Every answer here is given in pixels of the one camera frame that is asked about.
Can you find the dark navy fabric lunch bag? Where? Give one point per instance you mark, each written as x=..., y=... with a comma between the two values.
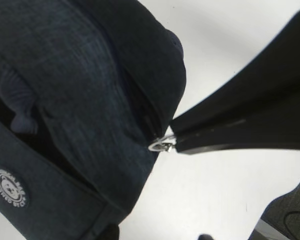
x=85, y=87

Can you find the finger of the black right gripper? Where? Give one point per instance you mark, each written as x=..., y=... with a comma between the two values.
x=277, y=64
x=279, y=130

